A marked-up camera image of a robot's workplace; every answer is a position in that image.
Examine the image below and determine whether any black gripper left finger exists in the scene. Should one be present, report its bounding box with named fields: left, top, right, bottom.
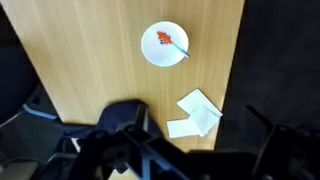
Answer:
left=70, top=103, right=202, bottom=180

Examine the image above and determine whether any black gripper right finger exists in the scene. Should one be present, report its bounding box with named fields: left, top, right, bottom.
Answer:
left=245, top=105, right=320, bottom=180

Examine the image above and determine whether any orange capped silver pen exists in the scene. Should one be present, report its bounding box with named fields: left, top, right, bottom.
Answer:
left=156, top=30, right=191, bottom=59

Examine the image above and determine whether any white folded paper napkin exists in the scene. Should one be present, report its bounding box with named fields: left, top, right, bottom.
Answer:
left=166, top=118, right=202, bottom=139
left=176, top=88, right=224, bottom=138

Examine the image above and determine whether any white round plate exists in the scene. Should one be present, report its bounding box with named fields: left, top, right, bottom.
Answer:
left=140, top=21, right=190, bottom=68

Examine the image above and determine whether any light blue strap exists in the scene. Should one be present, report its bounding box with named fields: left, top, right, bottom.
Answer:
left=22, top=103, right=58, bottom=121

